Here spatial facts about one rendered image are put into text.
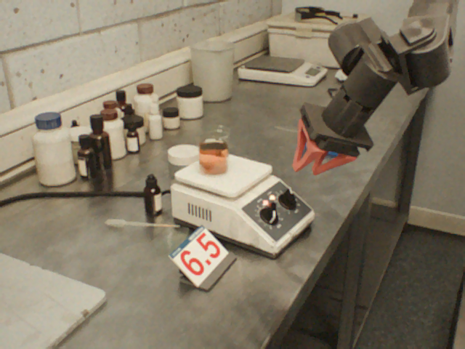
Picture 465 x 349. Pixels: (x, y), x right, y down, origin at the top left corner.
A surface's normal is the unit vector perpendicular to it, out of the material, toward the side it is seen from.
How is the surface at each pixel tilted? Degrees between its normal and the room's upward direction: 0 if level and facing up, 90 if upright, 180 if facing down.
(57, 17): 90
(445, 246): 0
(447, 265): 0
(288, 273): 0
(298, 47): 93
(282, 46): 93
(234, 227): 90
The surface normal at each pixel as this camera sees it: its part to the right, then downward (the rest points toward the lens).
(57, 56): 0.89, 0.19
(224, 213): -0.57, 0.35
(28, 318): 0.00, -0.90
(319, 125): 0.41, -0.66
